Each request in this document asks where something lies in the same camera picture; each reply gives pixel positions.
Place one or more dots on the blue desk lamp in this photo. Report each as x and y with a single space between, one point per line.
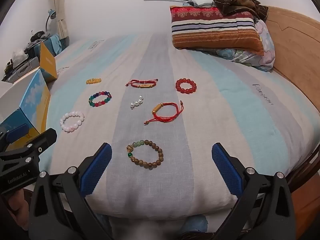
51 13

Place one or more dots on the striped bed sheet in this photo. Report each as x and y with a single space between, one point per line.
225 110

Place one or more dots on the teal case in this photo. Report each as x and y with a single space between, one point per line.
52 46

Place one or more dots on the striped pillow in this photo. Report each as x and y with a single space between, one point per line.
215 30

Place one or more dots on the cream curtain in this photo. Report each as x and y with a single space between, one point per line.
60 10

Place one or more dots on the black gadget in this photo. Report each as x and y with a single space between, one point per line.
38 35

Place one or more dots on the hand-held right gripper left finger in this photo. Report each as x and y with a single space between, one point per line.
97 171

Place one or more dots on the person's left hand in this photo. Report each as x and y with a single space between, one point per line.
13 205

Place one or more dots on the floral pillow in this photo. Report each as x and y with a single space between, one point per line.
265 47

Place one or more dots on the grey-blue small cushion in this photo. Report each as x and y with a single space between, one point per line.
200 1

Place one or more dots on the blue and yellow box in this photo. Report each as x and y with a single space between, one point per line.
36 95

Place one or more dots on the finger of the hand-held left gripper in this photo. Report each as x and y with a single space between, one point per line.
17 131
46 137

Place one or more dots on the wooden bed headboard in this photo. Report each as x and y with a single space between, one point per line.
295 55

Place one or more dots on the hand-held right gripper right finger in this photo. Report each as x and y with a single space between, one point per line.
226 172

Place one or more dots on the silver device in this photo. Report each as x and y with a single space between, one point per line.
22 67

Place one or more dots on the blue fabric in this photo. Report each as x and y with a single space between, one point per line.
195 226

